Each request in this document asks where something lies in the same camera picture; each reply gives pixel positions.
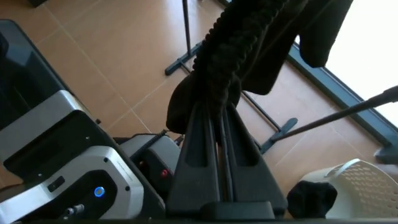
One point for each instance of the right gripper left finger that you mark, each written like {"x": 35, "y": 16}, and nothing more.
{"x": 192, "y": 174}

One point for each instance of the white laundry basket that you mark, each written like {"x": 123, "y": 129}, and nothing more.
{"x": 367, "y": 186}

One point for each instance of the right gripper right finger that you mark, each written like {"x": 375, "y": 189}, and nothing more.
{"x": 252, "y": 177}

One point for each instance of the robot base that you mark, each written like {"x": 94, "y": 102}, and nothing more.
{"x": 46, "y": 124}

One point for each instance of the black short-sleeved shirt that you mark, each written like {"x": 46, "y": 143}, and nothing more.
{"x": 311, "y": 199}

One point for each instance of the black pants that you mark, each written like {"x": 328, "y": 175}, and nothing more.
{"x": 230, "y": 46}

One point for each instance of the black clothes rack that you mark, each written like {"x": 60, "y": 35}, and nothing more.
{"x": 335, "y": 115}

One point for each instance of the window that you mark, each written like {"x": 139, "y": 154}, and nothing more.
{"x": 342, "y": 90}

